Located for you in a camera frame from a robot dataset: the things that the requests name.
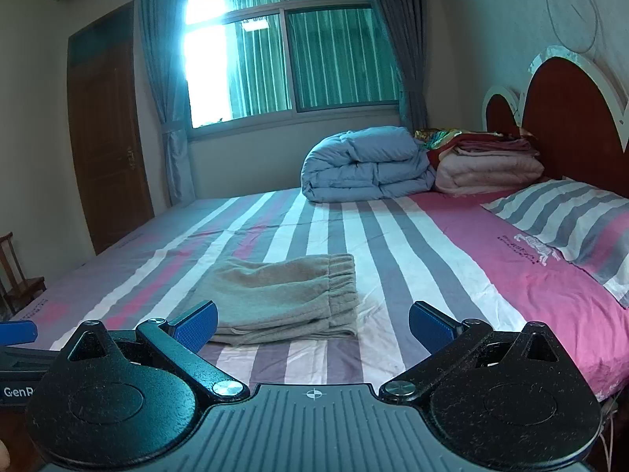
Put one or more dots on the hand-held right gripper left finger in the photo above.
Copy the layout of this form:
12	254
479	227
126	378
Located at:
196	327

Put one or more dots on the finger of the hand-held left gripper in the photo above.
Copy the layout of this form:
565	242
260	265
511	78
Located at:
17	333

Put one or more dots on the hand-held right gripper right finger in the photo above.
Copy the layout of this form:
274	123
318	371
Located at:
432	325

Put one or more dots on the grey fleece pants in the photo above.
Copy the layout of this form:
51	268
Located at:
275	295

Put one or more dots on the striped bedsheet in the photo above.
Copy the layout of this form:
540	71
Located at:
393	265

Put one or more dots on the wooden chair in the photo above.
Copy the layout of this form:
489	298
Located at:
10	260

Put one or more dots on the folded pink blanket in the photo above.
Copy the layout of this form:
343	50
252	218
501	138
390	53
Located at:
486	172

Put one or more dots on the striped pillow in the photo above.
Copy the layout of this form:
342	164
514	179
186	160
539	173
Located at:
565	216

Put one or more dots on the folded blue duvet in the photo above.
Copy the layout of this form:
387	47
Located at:
363	162

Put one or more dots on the colourful patterned blanket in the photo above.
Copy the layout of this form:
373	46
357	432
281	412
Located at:
437	138

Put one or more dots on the brown wooden door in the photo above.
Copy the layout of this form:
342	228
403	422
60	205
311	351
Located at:
105	132

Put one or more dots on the grey-blue curtain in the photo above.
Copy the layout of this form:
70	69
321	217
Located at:
164	83
398	49

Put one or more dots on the red and white headboard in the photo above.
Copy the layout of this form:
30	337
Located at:
575	118

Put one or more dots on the sliding glass window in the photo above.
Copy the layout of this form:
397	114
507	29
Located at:
295	59

